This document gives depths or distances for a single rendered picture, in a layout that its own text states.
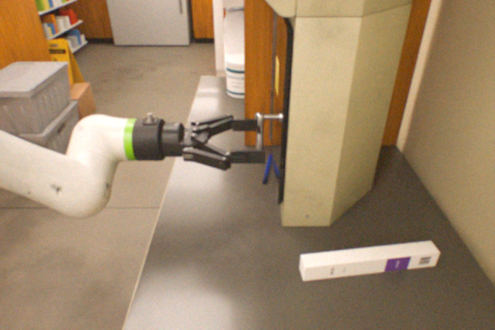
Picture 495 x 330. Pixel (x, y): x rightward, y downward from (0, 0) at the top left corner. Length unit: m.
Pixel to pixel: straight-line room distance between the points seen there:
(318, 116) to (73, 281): 1.71
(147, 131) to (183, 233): 0.25
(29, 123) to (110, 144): 2.09
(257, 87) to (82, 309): 1.40
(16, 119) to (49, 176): 2.18
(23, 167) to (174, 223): 0.35
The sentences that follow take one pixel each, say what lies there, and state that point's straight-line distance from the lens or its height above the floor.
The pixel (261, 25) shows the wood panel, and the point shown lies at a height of 1.32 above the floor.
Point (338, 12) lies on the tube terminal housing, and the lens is 0.66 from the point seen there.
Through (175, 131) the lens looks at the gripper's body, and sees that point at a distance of 0.77.
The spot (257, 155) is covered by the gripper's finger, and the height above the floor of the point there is 1.15.
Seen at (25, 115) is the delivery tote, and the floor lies 0.47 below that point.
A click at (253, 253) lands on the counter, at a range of 0.81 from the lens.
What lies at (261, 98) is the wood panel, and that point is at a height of 1.10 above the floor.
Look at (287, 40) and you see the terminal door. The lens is 0.66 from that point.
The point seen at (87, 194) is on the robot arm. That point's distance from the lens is 0.72.
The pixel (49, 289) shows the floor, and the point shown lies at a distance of 2.17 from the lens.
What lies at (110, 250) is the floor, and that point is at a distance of 2.23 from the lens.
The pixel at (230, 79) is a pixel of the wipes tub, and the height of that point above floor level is 1.02.
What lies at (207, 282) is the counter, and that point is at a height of 0.94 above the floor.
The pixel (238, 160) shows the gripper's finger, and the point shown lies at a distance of 0.71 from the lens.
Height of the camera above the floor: 1.54
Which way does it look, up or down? 31 degrees down
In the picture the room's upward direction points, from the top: straight up
